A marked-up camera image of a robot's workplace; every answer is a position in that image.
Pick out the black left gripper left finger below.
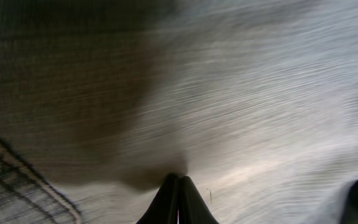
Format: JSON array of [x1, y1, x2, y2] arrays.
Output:
[[137, 174, 179, 224]]

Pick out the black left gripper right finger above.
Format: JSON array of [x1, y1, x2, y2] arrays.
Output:
[[178, 176, 218, 224]]

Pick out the light blue denim shorts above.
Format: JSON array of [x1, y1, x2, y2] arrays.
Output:
[[0, 0, 358, 223]]

